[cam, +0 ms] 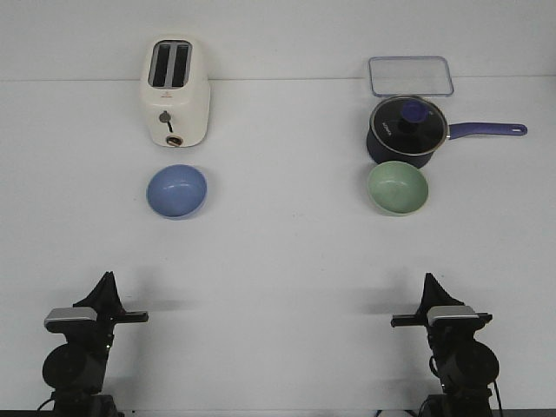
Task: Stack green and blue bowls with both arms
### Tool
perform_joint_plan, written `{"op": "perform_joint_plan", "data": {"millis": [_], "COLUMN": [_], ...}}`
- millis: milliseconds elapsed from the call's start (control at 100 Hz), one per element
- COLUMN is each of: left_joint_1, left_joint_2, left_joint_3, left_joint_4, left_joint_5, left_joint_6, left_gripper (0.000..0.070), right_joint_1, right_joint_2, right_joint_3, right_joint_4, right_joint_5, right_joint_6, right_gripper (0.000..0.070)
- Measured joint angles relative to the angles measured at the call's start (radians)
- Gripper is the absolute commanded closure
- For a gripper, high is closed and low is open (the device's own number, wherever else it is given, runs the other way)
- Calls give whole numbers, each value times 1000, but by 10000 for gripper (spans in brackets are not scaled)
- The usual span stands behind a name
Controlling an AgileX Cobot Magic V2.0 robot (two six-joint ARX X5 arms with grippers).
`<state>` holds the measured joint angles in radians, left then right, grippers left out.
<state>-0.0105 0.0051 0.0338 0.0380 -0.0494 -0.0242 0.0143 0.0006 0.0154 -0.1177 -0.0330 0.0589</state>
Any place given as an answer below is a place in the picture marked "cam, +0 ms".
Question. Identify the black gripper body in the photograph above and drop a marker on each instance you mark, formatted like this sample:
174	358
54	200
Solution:
444	331
101	333

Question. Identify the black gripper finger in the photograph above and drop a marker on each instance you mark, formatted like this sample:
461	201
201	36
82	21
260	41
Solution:
427	298
440	297
116	303
101	297

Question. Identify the green bowl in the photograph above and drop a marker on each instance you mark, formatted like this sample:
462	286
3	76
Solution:
397	188

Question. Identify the blue bowl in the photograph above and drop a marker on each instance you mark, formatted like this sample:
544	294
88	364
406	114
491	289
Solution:
177	191

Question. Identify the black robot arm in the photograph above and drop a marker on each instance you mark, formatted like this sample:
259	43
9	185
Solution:
76	370
465	367

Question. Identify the dark blue saucepan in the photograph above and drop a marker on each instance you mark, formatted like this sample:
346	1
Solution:
380	153

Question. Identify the glass pot lid blue knob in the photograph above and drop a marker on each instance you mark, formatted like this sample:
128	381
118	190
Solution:
409	125

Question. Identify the white two-slot toaster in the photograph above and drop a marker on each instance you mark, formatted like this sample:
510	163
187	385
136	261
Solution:
175	92

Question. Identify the clear plastic container lid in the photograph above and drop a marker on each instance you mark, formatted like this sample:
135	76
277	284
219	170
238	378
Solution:
409	75

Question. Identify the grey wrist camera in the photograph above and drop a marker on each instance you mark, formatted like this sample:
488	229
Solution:
441	314
64	320

